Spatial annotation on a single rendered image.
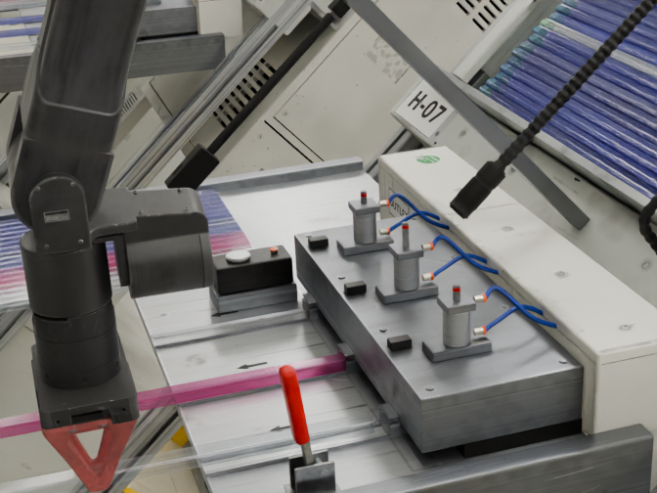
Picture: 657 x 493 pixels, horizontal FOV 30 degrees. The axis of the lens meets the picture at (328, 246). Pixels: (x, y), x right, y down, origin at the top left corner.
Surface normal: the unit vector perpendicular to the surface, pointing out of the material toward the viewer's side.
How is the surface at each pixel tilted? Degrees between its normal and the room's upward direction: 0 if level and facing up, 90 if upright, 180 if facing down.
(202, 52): 90
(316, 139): 90
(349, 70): 90
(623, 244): 90
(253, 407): 47
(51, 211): 98
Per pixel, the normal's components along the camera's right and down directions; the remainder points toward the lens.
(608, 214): -0.68, -0.57
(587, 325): -0.04, -0.92
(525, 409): 0.30, 0.36
